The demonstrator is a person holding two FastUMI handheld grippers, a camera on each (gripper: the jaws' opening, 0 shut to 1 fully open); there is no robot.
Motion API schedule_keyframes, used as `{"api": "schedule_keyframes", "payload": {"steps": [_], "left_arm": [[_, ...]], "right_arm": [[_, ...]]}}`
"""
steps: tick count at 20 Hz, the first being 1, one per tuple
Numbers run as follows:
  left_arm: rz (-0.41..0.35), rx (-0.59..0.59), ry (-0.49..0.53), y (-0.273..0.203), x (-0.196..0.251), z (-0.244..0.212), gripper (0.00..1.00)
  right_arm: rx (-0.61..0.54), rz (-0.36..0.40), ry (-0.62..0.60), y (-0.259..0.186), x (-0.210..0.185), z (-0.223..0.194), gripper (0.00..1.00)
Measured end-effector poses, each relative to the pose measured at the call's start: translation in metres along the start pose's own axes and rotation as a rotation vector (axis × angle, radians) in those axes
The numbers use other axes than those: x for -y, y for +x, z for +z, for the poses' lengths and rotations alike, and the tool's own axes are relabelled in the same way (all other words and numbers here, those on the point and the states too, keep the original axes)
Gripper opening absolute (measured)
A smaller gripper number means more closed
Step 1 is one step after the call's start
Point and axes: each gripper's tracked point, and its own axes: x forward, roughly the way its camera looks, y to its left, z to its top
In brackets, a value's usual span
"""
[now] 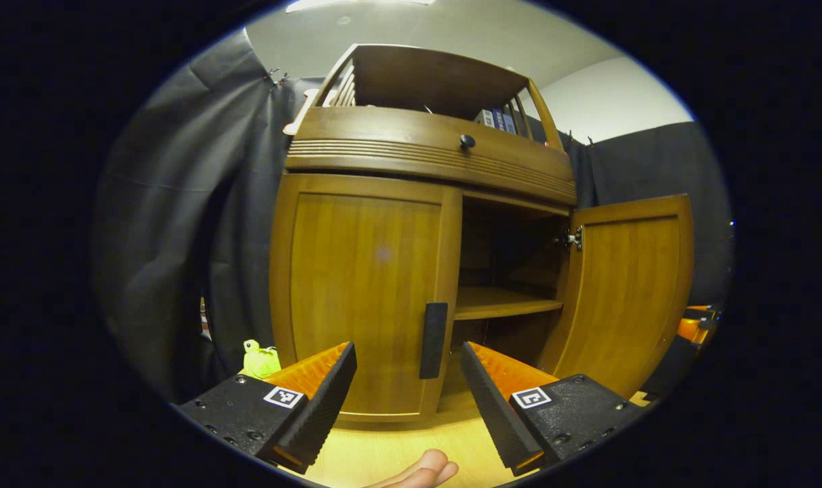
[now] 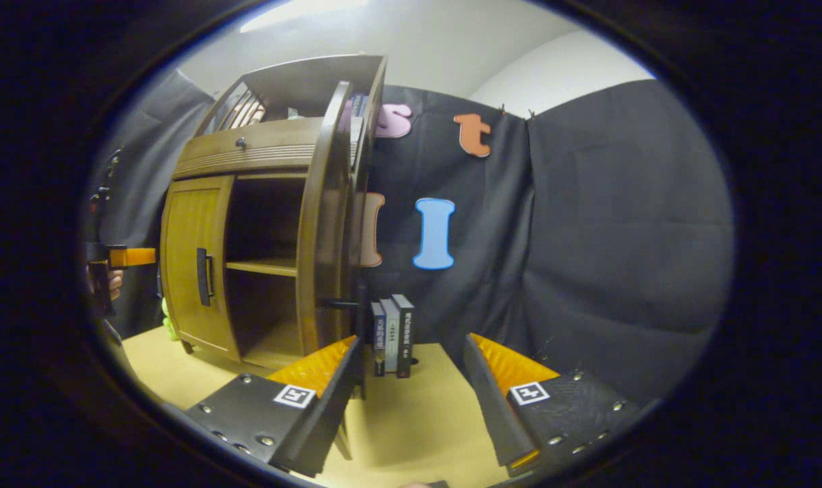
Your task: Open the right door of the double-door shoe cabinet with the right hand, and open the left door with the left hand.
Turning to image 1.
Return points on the wooden cabinet door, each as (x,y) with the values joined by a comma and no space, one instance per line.
(363,291)
(627,291)

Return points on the dark blue book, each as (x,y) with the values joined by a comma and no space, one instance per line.
(498,119)

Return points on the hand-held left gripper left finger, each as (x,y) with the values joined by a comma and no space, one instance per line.
(322,413)

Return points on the black round drawer knob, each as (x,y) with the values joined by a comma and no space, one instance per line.
(467,141)

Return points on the green frog plush toy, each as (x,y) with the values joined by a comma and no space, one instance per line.
(260,360)

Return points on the black backdrop cloth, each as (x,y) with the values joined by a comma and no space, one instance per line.
(180,237)

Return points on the metal door hinge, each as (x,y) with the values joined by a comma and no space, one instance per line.
(573,238)

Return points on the wooden inner cabinet shelf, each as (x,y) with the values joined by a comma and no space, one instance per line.
(499,301)

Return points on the wooden double-door shoe cabinet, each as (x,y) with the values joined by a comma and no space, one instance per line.
(383,156)

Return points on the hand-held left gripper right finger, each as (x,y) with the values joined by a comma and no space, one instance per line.
(492,407)

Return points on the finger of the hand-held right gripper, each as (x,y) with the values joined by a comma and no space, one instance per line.
(701,310)
(690,329)

